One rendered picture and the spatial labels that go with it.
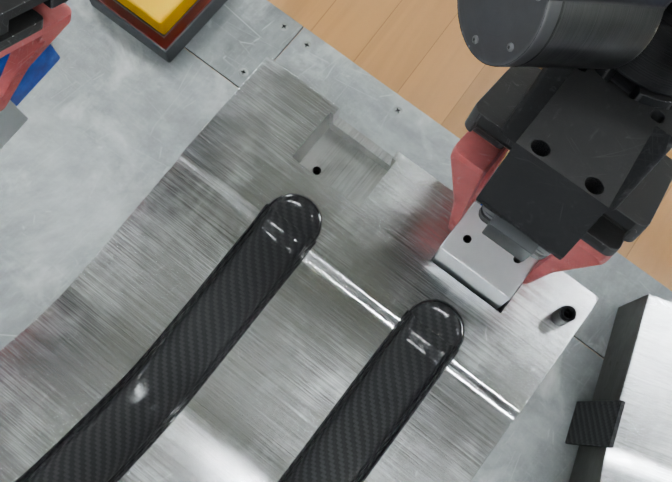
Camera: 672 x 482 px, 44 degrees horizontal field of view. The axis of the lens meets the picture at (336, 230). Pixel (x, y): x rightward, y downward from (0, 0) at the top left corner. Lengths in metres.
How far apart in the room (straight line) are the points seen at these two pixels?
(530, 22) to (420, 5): 0.37
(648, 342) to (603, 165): 0.25
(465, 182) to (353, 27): 0.25
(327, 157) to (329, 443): 0.19
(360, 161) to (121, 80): 0.21
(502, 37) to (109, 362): 0.30
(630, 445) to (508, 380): 0.10
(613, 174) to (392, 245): 0.20
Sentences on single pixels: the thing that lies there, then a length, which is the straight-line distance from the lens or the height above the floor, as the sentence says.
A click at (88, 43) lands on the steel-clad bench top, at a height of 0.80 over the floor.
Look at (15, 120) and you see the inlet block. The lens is 0.53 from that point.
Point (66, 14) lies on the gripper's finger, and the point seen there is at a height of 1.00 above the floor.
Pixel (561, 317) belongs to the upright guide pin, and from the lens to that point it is 0.50.
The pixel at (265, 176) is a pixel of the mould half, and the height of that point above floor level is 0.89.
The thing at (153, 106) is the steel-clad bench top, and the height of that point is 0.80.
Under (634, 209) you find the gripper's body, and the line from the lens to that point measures 0.42.
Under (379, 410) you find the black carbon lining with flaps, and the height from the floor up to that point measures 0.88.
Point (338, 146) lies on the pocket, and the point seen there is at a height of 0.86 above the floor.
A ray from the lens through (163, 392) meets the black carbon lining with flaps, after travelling 0.51.
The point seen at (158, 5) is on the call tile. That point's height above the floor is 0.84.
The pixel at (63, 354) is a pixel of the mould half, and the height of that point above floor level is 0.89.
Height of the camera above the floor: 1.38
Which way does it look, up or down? 75 degrees down
